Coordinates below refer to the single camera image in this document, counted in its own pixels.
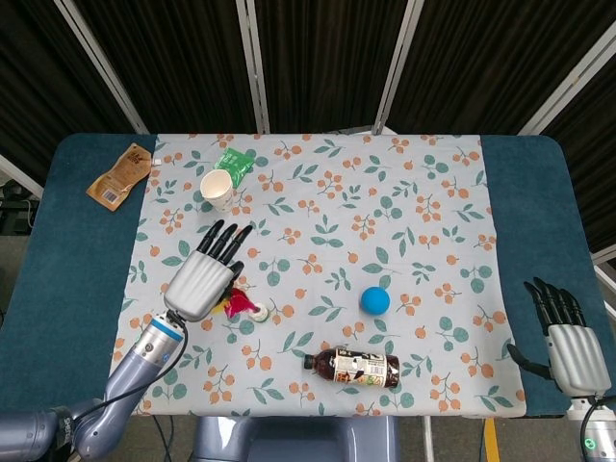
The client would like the dark tea bottle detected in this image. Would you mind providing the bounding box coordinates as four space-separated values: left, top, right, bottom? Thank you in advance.
302 346 401 390

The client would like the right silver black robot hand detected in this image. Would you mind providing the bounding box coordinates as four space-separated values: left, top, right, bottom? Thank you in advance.
506 276 609 398

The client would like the green snack packet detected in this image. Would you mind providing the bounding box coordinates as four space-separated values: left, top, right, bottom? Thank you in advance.
213 146 256 188

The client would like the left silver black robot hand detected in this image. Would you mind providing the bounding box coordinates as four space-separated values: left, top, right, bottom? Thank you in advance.
163 219 254 323

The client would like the blue ball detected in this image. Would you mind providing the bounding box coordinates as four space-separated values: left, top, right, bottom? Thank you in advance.
360 286 395 317

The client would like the black folding screen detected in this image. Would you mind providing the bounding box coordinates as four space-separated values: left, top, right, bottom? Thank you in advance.
0 0 616 270

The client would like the floral patterned tablecloth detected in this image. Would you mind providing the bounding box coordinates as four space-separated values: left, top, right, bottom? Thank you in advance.
100 132 526 418

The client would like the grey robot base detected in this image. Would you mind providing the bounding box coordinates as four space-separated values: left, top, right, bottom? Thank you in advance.
191 415 401 462

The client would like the brown snack pouch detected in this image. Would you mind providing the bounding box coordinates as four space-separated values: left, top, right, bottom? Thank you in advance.
86 142 154 213

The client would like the white paper cup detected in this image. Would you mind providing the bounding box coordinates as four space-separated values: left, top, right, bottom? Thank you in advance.
199 168 235 214

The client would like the colourful feather shuttlecock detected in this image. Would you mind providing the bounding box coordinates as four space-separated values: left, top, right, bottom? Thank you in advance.
211 286 270 324

